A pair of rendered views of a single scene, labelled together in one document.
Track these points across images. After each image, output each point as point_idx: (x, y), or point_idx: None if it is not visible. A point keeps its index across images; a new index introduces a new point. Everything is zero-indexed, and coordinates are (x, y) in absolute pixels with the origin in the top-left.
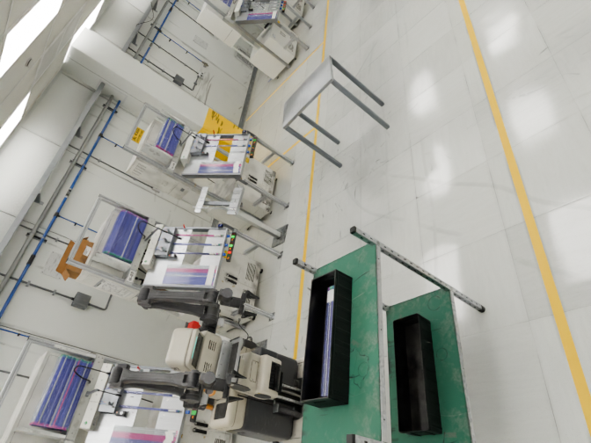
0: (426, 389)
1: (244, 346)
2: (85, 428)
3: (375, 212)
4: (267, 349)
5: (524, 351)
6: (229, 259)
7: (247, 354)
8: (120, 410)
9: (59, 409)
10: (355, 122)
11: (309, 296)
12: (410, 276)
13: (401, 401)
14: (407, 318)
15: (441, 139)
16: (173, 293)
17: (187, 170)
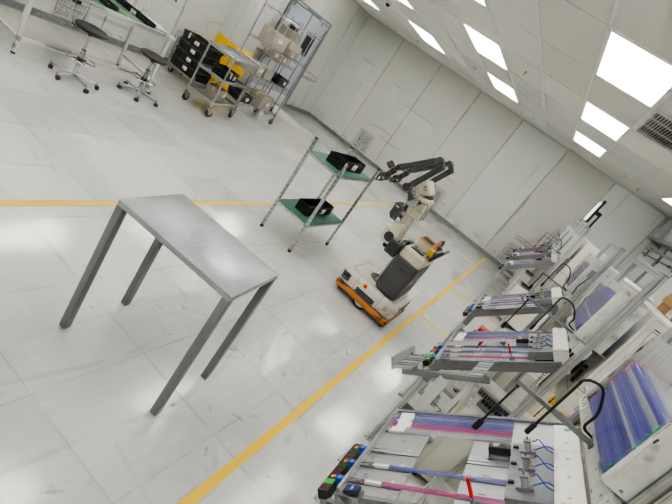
0: (316, 199)
1: (397, 217)
2: (554, 287)
3: (244, 295)
4: (388, 243)
5: (264, 214)
6: (434, 346)
7: (397, 221)
8: (531, 295)
9: (575, 272)
10: (100, 383)
11: (350, 349)
12: (271, 259)
13: (327, 209)
14: (304, 204)
15: (150, 240)
16: (420, 160)
17: (550, 432)
